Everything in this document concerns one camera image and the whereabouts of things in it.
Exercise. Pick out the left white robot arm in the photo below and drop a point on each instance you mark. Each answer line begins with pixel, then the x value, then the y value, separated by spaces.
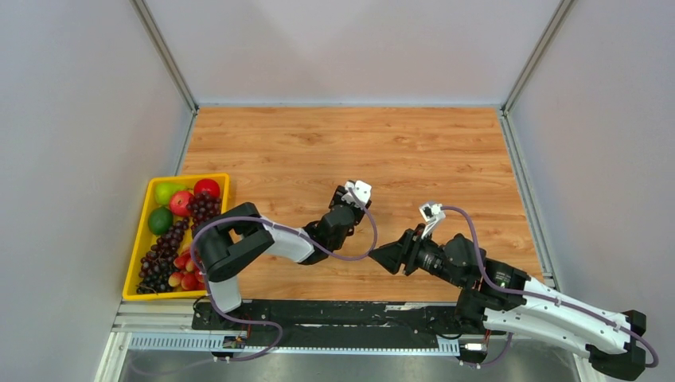
pixel 225 245

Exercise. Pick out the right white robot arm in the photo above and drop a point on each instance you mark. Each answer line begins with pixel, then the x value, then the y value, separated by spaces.
pixel 497 297

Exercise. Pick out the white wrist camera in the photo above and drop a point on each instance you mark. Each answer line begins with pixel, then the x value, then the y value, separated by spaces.
pixel 357 193
pixel 433 214

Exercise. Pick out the green lime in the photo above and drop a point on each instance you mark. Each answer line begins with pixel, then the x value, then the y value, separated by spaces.
pixel 160 220

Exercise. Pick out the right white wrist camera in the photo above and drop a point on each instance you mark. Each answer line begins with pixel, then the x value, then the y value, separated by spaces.
pixel 433 214

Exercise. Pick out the upper dark grape bunch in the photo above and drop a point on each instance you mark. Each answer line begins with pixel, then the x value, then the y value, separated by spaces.
pixel 202 207

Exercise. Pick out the lower dark grape bunch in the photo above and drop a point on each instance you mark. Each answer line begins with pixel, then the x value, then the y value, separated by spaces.
pixel 157 265

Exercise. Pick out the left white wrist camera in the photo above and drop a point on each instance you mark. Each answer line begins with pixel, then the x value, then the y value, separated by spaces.
pixel 357 193

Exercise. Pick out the red yellow apple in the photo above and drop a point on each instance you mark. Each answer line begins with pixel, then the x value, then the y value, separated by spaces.
pixel 179 203

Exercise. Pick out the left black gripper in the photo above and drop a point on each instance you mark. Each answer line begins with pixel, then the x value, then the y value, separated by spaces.
pixel 337 199

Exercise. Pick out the dark grape bunch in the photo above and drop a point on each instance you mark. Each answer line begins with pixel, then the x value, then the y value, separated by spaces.
pixel 202 207
pixel 157 265

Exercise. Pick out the green pear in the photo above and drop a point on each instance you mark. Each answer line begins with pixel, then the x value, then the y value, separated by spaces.
pixel 164 191

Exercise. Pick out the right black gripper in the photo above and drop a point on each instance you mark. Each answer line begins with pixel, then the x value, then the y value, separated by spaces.
pixel 403 252

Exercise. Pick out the small red fruits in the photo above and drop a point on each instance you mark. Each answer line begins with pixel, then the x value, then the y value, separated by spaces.
pixel 185 276

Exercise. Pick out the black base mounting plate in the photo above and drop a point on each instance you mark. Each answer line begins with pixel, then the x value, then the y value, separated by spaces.
pixel 263 327

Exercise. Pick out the red apple top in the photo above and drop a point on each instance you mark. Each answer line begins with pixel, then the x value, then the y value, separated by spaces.
pixel 207 186

